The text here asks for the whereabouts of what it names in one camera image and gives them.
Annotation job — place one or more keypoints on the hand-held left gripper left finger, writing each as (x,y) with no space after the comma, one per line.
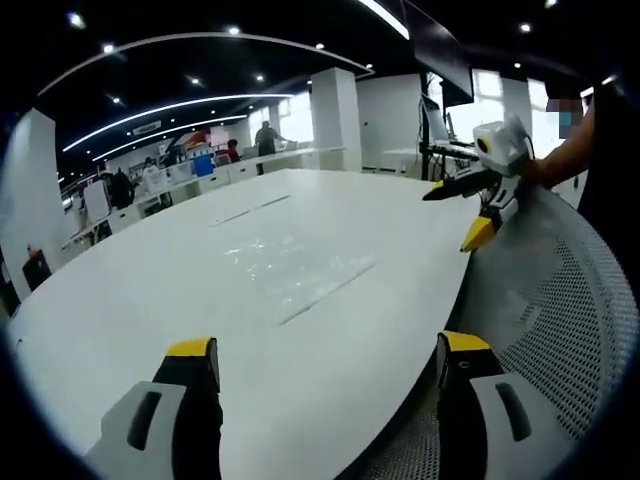
(165,430)

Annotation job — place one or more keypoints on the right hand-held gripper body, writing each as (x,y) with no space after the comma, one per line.
(502,147)

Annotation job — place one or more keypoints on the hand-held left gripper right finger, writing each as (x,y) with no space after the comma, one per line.
(480,430)

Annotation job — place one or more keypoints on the clear food packaging bag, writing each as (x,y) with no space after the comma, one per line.
(305,277)

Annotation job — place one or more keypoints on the laptop on black stand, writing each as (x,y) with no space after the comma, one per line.
(442,127)

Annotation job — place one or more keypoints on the grey mesh chair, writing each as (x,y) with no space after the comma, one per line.
(550,310)

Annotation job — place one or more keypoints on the large black monitor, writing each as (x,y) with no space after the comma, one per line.
(442,50)

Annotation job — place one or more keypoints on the white pillar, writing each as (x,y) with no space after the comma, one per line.
(335,120)

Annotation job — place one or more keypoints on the black chair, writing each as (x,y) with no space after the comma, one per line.
(36,270)

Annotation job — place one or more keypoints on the long white counter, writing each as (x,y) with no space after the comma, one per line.
(225,175)

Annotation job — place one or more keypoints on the blue box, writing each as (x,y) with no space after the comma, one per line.
(203,166)

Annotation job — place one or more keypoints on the curved ceiling light strip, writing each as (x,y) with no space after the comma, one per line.
(165,107)

